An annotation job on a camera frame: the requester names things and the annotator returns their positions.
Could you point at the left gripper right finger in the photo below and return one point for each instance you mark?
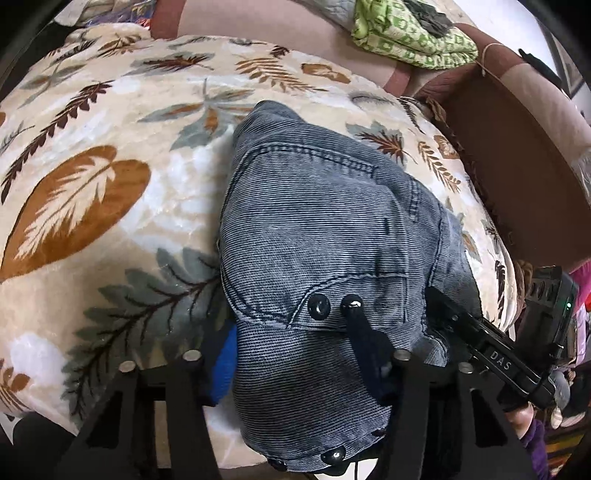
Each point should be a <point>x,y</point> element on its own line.
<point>396,379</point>

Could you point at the cream leaf-print fleece blanket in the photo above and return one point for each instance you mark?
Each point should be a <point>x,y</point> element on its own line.
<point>114,154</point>

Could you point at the green patterned folded quilt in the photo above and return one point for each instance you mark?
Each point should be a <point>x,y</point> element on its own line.
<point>389,29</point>

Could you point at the grey quilted pillow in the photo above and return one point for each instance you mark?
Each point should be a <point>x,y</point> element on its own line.
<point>341,11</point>

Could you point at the grey denim pants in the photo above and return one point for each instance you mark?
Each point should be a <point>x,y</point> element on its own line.
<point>310,217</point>

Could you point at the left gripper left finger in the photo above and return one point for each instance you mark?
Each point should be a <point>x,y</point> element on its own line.
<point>200,378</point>

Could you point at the pink maroon sofa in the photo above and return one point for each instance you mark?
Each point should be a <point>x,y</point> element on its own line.
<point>522,140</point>

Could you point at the dark grey crumpled cloth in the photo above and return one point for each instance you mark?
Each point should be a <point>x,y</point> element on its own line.
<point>433,21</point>

